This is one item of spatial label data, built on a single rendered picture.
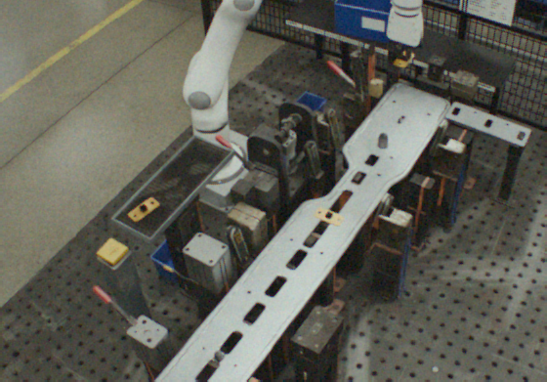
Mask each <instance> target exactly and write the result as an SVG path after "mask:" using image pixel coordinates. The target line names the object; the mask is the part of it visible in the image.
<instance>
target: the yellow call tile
mask: <svg viewBox="0 0 547 382"><path fill-rule="evenodd" d="M128 250H129V249H128V247H127V246H125V245H123V244H122V243H120V242H118V241H116V240H113V239H110V240H109V241H108V242H107V243H106V244H105V246H102V247H101V249H100V250H99V251H98V252H97V256H99V257H101V258H103V259H104V260H105V261H107V262H109V263H110V264H112V265H113V266H115V264H116V263H117V262H118V261H119V260H120V259H121V258H122V257H123V256H124V253H126V252H127V251H128Z"/></svg>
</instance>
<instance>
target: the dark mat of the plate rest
mask: <svg viewBox="0 0 547 382"><path fill-rule="evenodd" d="M230 153H231V152H230V151H227V150H225V149H221V148H219V147H217V146H215V145H212V144H210V143H208V142H205V141H203V140H201V139H197V138H195V139H194V140H192V141H190V143H189V144H188V145H187V146H186V147H185V148H184V149H183V150H182V151H181V152H180V153H179V154H178V156H177V157H176V158H175V159H173V160H171V161H170V162H169V163H168V165H167V166H166V167H165V168H164V169H163V170H162V171H161V172H160V173H159V174H158V176H156V177H155V178H154V179H153V180H152V181H151V182H150V183H149V184H148V185H147V186H146V187H145V188H144V189H143V190H142V191H141V192H140V193H139V194H138V195H137V196H136V198H135V199H134V200H133V201H130V203H129V204H128V205H127V206H126V207H125V208H124V210H123V211H121V212H120V213H119V214H118V216H117V217H116V218H115V219H114V220H116V221H119V222H121V223H123V224H125V225H126V226H128V227H130V228H132V229H133V230H135V231H137V232H139V233H141V234H143V235H145V236H147V237H148V238H151V237H152V236H153V235H154V233H155V232H156V231H158V230H159V229H160V228H161V227H162V224H163V223H164V222H165V221H166V220H168V219H169V218H170V216H171V215H172V214H173V213H174V212H175V211H176V210H177V209H178V207H180V206H181V205H182V204H183V203H184V202H185V201H186V200H187V199H188V198H189V195H190V194H191V193H192V192H194V191H195V190H196V189H197V188H198V187H199V186H200V184H201V183H202V182H203V181H204V180H205V179H206V178H207V177H208V176H209V175H210V174H212V173H213V172H214V171H215V169H216V168H217V166H218V165H219V164H220V163H221V162H222V161H223V160H224V159H225V158H226V157H227V156H228V155H229V154H230ZM151 197H152V198H153V199H154V200H156V201H157V202H158V203H159V206H158V207H156V208H155V209H153V210H152V211H151V212H150V213H149V214H147V215H145V217H144V218H142V219H141V220H139V221H138V222H134V221H133V220H132V219H131V218H130V217H129V216H128V214H129V213H131V212H132V211H133V210H135V209H136V208H137V207H138V206H139V205H141V204H142V203H144V202H146V201H147V200H149V199H150V198H151Z"/></svg>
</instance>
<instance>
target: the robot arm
mask: <svg viewBox="0 0 547 382"><path fill-rule="evenodd" d="M261 2H262V0H223V2H222V5H221V6H220V7H219V9H218V11H217V12H216V14H215V16H214V18H213V20H212V23H211V26H210V29H209V31H208V34H207V36H206V38H205V41H204V44H203V46H202V48H201V51H199V52H198V53H196V54H195V55H194V56H193V57H192V59H191V61H190V64H189V69H188V73H187V75H186V79H185V83H184V87H183V95H184V99H185V101H186V102H187V103H188V105H189V106H190V112H191V120H192V126H193V127H192V131H193V135H196V136H199V137H201V138H203V139H204V138H205V139H208V140H210V141H213V142H215V143H217V144H219V143H218V142H217V140H216V136H217V135H221V136H223V137H224V138H225V139H226V140H227V141H228V142H229V143H230V144H231V145H232V146H233V149H234V150H235V151H237V152H238V153H239V154H240V155H241V156H242V152H241V151H240V150H239V148H238V147H236V146H235V145H234V144H232V143H231V134H230V125H229V119H228V110H227V97H228V86H229V70H230V66H231V62H232V59H233V56H234V54H235V51H236V49H237V45H238V42H239V40H240V39H241V37H242V34H243V32H244V31H245V28H246V26H247V25H248V24H249V23H250V22H251V20H252V19H254V18H255V14H256V13H257V11H258V9H259V7H260V5H261ZM391 3H392V4H393V8H392V9H391V12H390V17H389V21H388V25H387V27H388V32H387V34H386V36H387V37H389V38H390V39H392V41H393V42H394V43H395V47H396V48H397V55H398V59H400V57H401V56H402V55H403V45H402V43H403V44H407V50H406V51H405V53H404V56H405V61H406V62H407V61H408V60H410V59H411V58H412V57H411V53H412V50H413V49H416V48H422V47H423V46H424V42H423V17H422V12H421V6H422V0H392V2H391ZM414 40H415V41H414ZM241 165H242V162H241V161H240V160H239V159H238V158H237V157H236V156H234V157H233V158H232V160H231V161H230V162H229V163H228V164H227V165H226V166H225V167H224V168H223V169H222V170H221V171H220V172H219V173H218V174H216V175H215V176H214V179H213V180H212V181H217V180H223V179H226V178H228V177H230V176H231V175H232V174H234V173H236V172H237V171H238V170H239V168H240V167H241Z"/></svg>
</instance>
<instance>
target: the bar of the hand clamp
mask: <svg viewBox="0 0 547 382"><path fill-rule="evenodd" d="M348 57H349V58H351V60H352V67H353V75H354V81H355V88H356V93H359V94H362V96H363V97H367V92H366V84H365V75H364V67H363V63H368V60H369V56H367V55H363V56H362V52H361V51H354V52H353V53H352V54H349V55H348ZM362 90H363V91H364V94H365V95H363V92H362Z"/></svg>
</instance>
